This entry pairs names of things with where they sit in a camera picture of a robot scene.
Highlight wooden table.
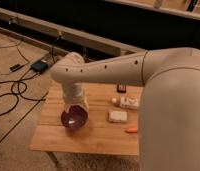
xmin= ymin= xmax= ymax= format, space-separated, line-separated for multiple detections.
xmin=30 ymin=82 xmax=139 ymax=155

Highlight teal power adapter box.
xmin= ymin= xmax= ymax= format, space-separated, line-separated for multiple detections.
xmin=31 ymin=60 xmax=48 ymax=73

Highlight small black device on floor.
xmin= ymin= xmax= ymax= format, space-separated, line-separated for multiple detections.
xmin=10 ymin=64 xmax=22 ymax=72

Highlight small dark red box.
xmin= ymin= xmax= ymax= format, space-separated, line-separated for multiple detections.
xmin=117 ymin=85 xmax=126 ymax=93

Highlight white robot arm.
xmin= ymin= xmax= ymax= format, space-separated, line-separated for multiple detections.
xmin=51 ymin=48 xmax=200 ymax=171

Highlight white sponge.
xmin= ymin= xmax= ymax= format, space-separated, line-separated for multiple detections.
xmin=108 ymin=111 xmax=127 ymax=123

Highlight dark purple bowl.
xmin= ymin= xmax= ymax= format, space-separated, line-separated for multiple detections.
xmin=61 ymin=105 xmax=88 ymax=131

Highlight black floor cables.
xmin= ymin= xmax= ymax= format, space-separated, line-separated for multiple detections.
xmin=0 ymin=39 xmax=61 ymax=118

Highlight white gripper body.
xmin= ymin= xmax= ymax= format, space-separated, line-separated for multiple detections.
xmin=61 ymin=84 xmax=90 ymax=127

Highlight orange carrot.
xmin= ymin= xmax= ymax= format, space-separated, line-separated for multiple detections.
xmin=125 ymin=127 xmax=138 ymax=133

